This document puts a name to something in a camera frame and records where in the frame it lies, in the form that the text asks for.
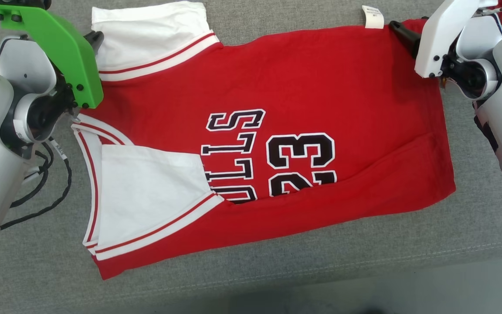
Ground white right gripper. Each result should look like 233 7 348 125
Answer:
389 0 480 79

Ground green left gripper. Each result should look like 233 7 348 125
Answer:
0 3 105 109

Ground red Bulls 23 jersey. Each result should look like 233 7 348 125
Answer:
71 1 456 280

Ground grey fabric sofa cushion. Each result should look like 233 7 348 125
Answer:
0 0 502 314

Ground braided black cable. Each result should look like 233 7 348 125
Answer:
0 148 73 230

